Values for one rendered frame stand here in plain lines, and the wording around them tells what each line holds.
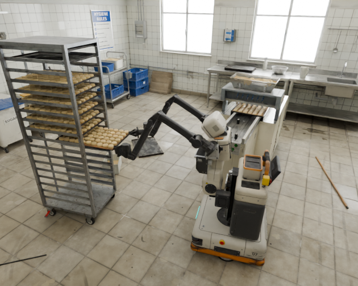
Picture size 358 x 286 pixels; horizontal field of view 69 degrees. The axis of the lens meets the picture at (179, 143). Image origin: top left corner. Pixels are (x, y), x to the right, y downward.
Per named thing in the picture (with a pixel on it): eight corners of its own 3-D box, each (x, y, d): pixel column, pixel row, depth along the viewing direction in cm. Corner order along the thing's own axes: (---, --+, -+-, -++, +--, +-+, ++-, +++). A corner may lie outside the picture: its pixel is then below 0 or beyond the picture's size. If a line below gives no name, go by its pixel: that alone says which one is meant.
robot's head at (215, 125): (228, 122, 220) (217, 108, 217) (225, 132, 202) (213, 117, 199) (215, 130, 227) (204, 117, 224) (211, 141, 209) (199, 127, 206)
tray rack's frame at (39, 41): (117, 194, 315) (99, 38, 233) (95, 224, 272) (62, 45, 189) (72, 185, 330) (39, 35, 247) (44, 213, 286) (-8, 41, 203)
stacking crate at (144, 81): (136, 81, 725) (136, 74, 716) (148, 83, 710) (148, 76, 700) (123, 87, 677) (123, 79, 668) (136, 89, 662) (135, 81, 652)
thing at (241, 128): (227, 169, 374) (233, 111, 332) (250, 176, 360) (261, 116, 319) (208, 197, 319) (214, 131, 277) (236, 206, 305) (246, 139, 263)
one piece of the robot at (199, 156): (216, 159, 243) (217, 138, 233) (211, 175, 220) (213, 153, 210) (199, 156, 247) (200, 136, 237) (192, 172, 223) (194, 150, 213)
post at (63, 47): (96, 215, 272) (66, 44, 193) (95, 218, 269) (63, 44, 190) (94, 215, 272) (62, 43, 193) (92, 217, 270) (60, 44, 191)
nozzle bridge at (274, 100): (227, 105, 368) (229, 82, 352) (279, 115, 339) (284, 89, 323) (219, 113, 342) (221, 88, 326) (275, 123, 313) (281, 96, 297)
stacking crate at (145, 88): (137, 89, 735) (137, 81, 725) (149, 91, 718) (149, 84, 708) (124, 94, 688) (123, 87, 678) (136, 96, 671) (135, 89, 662)
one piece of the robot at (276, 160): (263, 171, 240) (279, 153, 228) (264, 194, 210) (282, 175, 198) (253, 165, 240) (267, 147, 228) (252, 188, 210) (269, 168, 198)
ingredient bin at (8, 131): (6, 155, 401) (-10, 108, 365) (-18, 146, 426) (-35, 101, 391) (37, 141, 444) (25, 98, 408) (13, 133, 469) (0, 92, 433)
